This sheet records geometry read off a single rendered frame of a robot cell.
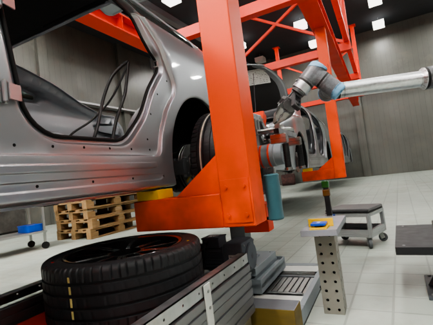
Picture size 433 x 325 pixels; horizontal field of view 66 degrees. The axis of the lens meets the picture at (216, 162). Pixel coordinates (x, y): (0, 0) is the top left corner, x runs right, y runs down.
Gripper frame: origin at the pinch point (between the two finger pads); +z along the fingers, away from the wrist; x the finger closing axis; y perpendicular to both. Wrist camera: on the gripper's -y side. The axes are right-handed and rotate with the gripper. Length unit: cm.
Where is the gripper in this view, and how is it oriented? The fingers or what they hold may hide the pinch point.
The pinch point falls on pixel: (275, 122)
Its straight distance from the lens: 177.5
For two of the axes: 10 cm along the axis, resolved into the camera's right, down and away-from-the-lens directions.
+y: -1.3, -2.9, 9.5
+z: -6.1, 7.8, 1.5
